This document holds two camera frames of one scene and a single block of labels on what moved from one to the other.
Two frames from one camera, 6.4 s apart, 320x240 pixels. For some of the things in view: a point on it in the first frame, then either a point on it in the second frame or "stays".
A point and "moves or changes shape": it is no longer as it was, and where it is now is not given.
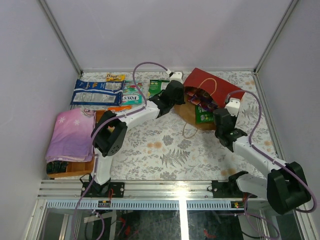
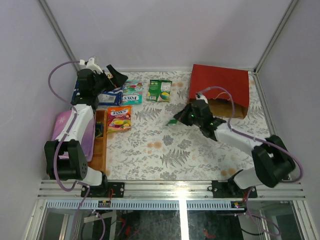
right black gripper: [234, 119] -> [181, 115]
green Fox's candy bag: [131, 95] stays
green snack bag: [202, 116] moves or changes shape
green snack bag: [155, 86] stays
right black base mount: [229, 189] stays
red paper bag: [203, 89] moves or changes shape
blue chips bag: [98, 93] stays
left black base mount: [111, 189] stays
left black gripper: [180, 90] -> [106, 80]
